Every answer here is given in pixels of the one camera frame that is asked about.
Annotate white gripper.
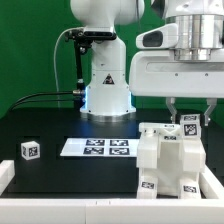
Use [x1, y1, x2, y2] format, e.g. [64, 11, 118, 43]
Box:
[129, 49, 224, 126]

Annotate white X-frame chair legs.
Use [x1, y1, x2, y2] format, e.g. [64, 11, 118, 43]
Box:
[137, 123, 206, 173]

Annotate small white tagged cube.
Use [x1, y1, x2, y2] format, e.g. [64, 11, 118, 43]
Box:
[21, 141, 40, 160]

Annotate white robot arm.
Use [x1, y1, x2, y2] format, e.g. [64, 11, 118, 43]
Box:
[70, 0, 224, 120]

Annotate white left fence bar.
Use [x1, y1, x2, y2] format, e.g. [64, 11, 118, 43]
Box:
[0, 160, 15, 196]

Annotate white front fence bar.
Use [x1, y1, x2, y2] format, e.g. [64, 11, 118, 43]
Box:
[0, 199, 224, 224]

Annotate black cables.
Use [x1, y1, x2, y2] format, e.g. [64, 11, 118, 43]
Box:
[8, 89, 86, 113]

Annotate white flat tagged base plate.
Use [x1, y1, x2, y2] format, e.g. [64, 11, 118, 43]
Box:
[61, 138, 139, 157]

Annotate black camera on stand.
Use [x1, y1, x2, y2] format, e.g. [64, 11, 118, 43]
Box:
[65, 27, 117, 106]

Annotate grey white cable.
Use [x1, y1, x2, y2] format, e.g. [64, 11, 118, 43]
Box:
[53, 27, 81, 109]

